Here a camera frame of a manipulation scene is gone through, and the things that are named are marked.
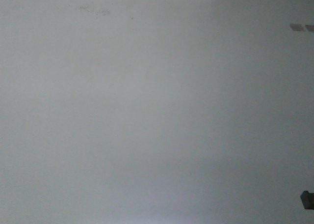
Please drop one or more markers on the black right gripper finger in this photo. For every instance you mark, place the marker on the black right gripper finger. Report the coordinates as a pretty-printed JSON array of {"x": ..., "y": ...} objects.
[{"x": 307, "y": 199}]

